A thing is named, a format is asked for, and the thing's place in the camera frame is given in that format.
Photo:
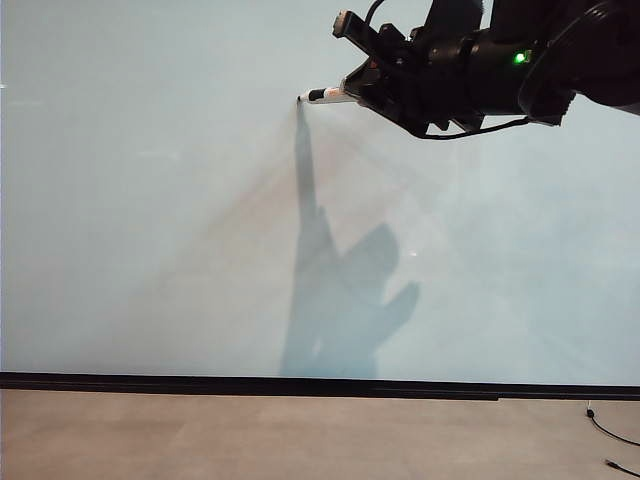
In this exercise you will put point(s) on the black whiteboard pen tray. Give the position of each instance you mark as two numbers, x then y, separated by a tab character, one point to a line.
250	394

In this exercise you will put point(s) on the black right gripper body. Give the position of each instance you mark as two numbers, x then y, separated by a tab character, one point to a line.
430	75

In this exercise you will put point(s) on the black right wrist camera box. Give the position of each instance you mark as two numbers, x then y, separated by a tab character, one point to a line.
352	30

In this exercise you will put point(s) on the white whiteboard marker pen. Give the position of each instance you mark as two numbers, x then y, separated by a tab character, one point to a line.
325	95

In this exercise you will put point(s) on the large white whiteboard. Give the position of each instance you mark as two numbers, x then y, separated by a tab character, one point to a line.
150	225

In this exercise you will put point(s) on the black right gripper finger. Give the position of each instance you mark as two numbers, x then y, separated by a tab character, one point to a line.
367	80
395	117

